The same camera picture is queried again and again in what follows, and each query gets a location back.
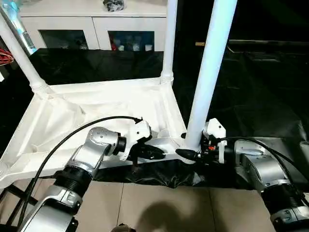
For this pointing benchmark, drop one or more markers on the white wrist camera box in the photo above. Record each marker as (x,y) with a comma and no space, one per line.
(216,133)
(137,137)

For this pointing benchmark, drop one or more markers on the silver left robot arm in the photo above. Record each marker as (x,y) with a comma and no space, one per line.
(91,150)

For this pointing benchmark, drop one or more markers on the shiny ornament on cabinet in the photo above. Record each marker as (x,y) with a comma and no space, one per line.
(113,4)

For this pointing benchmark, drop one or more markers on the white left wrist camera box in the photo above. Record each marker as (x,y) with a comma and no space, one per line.
(137,137)

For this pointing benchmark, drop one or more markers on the white cabinet with glass doors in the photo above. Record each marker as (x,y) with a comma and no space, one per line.
(82,21)

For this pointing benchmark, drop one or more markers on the small yellow tag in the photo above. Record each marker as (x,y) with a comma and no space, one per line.
(200,44)

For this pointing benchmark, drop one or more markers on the black metal stand frame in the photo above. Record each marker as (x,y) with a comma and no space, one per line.
(19,203)

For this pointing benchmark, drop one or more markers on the white plastic table top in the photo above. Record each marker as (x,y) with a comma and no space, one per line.
(72,106)

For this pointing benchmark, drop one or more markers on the black work mat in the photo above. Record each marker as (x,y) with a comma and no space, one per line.
(256,96)

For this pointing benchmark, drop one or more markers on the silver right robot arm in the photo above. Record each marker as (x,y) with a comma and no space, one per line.
(265,169)

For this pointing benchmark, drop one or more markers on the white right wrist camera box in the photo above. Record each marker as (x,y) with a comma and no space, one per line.
(216,133)

